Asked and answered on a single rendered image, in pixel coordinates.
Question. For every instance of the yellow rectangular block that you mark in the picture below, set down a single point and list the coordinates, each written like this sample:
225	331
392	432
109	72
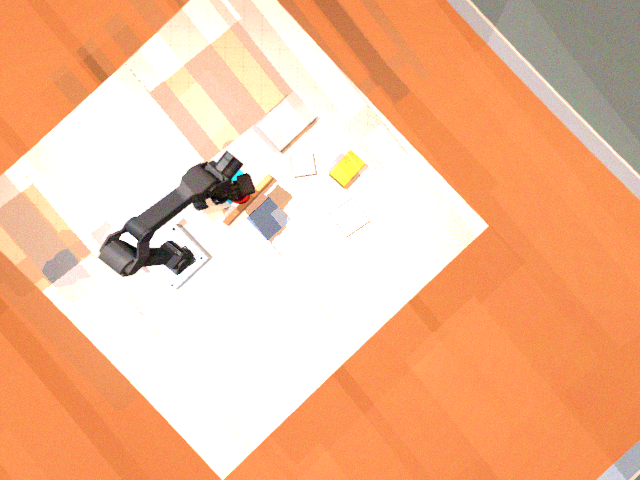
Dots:
346	169

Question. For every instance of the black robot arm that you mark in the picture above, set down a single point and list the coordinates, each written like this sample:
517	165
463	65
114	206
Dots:
203	180

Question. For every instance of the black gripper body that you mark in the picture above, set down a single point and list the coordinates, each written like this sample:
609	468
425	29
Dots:
245	184

